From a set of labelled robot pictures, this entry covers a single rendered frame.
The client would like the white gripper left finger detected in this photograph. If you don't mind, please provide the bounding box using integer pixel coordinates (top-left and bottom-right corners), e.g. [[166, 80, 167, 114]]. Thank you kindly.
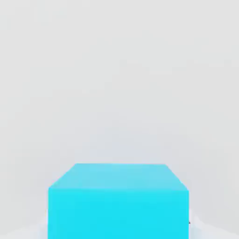
[[13, 217, 49, 239]]

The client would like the small cyan cube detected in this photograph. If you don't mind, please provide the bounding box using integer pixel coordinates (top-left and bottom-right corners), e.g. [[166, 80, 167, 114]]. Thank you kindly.
[[47, 163, 190, 239]]

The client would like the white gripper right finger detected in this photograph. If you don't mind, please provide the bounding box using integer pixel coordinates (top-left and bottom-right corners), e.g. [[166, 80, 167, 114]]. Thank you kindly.
[[188, 209, 223, 239]]

